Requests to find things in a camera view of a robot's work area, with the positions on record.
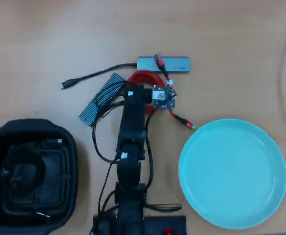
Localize green round bowl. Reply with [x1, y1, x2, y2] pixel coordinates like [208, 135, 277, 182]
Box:
[178, 118, 286, 230]

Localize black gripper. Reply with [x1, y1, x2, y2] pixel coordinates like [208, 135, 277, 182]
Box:
[142, 88, 154, 106]

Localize black square storage case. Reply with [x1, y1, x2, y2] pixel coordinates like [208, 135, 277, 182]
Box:
[0, 118, 79, 233]

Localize thin black robot wires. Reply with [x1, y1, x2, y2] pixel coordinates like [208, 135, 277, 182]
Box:
[92, 83, 129, 164]

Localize red charging cable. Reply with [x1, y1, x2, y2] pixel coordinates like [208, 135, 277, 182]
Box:
[127, 53, 197, 130]

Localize black looped cable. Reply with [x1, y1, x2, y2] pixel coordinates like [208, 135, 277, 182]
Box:
[145, 202, 183, 212]

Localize grey USB hub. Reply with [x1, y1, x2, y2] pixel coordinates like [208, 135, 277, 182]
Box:
[61, 56, 191, 91]

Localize thick black camera cable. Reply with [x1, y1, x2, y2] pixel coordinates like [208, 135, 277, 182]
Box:
[144, 110, 154, 189]

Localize black charging cable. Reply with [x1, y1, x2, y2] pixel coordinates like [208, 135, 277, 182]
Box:
[0, 138, 63, 219]

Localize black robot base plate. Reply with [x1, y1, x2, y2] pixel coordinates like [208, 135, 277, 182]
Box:
[92, 214, 187, 235]

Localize dark ribbed SSD enclosure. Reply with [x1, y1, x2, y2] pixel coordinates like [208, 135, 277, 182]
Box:
[78, 72, 126, 127]

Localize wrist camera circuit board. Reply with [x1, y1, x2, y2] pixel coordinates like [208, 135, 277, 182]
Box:
[152, 84, 178, 111]

